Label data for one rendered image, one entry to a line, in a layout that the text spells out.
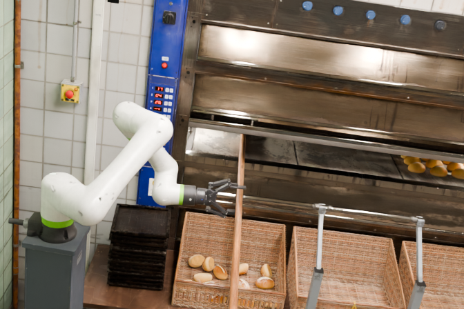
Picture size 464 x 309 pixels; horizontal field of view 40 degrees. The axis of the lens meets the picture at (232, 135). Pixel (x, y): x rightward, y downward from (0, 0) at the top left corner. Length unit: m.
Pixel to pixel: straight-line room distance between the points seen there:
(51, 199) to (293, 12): 1.48
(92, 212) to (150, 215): 1.04
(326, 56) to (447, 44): 0.59
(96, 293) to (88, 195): 1.05
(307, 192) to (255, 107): 0.58
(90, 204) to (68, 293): 0.44
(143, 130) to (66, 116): 1.01
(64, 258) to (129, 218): 0.83
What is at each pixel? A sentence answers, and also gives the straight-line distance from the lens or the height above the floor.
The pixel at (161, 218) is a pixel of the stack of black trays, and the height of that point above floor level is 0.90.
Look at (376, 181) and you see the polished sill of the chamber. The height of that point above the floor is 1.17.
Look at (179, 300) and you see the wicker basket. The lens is 3.25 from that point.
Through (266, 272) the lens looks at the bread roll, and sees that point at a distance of 3.50.
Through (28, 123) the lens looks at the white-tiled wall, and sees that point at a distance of 3.49.
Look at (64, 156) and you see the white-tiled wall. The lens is 3.51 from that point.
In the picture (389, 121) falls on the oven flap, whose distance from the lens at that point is 3.37.
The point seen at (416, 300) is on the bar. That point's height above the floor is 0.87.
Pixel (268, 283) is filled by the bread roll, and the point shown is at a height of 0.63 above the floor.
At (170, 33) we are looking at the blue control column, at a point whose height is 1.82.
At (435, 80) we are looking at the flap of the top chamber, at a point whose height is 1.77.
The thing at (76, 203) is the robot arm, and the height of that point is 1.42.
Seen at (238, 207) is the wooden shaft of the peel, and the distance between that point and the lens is 2.88.
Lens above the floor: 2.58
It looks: 22 degrees down
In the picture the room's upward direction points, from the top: 8 degrees clockwise
